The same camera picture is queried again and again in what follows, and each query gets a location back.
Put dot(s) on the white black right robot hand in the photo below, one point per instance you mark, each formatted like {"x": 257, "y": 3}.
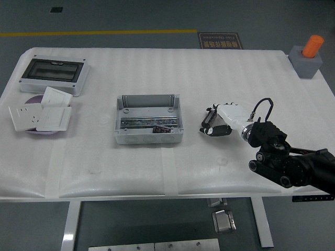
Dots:
{"x": 233, "y": 115}

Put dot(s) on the open grey junction box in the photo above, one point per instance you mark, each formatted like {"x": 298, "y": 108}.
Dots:
{"x": 148, "y": 120}

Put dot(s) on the grey box with dark window lid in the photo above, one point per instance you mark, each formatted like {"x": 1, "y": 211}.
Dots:
{"x": 53, "y": 74}

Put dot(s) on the white foam table mat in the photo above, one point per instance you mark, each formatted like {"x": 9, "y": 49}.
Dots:
{"x": 167, "y": 162}

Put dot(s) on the grey foam block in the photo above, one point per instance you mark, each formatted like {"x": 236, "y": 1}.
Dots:
{"x": 306, "y": 62}

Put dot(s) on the orange cylinder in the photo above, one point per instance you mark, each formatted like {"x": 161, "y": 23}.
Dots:
{"x": 312, "y": 46}

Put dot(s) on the silver metal robot foot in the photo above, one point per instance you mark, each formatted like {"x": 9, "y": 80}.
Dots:
{"x": 223, "y": 221}

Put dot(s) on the white right table leg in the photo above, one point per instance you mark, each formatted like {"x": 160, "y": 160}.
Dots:
{"x": 262, "y": 222}

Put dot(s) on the black table control panel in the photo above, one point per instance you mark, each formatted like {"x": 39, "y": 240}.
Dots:
{"x": 313, "y": 198}

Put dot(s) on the purple round plate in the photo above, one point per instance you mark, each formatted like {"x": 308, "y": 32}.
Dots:
{"x": 36, "y": 115}

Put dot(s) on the black floor socket cover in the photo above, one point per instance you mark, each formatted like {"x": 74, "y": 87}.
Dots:
{"x": 56, "y": 10}

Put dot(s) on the grey metal base plate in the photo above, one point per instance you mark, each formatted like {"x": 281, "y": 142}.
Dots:
{"x": 154, "y": 245}

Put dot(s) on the white blank switch panel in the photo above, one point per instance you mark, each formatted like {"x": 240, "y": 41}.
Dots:
{"x": 54, "y": 119}
{"x": 55, "y": 97}

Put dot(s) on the white wall socket panel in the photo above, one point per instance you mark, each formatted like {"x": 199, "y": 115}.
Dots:
{"x": 25, "y": 117}

